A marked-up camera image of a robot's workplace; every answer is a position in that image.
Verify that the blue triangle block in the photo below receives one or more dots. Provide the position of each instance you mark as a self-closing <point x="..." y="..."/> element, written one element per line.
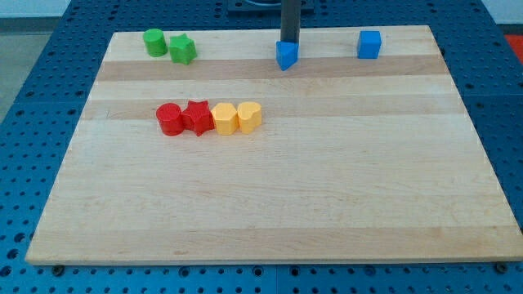
<point x="286" y="54"/>

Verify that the blue cube block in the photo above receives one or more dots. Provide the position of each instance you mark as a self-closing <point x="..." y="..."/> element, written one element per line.
<point x="369" y="44"/>

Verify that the yellow heart block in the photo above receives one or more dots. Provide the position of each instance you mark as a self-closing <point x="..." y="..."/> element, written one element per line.
<point x="250" y="116"/>

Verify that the yellow hexagon block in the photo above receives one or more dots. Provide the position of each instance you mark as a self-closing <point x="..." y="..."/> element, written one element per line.
<point x="225" y="118"/>

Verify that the red star block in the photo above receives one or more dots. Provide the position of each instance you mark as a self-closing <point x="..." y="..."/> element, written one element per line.
<point x="197" y="117"/>

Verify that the wooden board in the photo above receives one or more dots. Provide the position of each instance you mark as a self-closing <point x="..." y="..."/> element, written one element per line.
<point x="355" y="161"/>

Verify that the red cylinder block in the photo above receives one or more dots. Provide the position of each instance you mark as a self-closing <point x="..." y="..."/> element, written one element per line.
<point x="170" y="119"/>

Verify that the green star block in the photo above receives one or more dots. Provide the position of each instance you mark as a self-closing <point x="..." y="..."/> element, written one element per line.
<point x="182" y="49"/>

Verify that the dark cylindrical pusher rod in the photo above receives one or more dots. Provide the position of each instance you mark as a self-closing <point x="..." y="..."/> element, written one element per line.
<point x="290" y="20"/>

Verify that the green cylinder block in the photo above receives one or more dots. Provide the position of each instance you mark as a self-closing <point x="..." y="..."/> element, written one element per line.
<point x="155" y="43"/>

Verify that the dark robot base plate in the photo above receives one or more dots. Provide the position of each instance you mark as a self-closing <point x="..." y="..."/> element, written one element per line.
<point x="270" y="7"/>

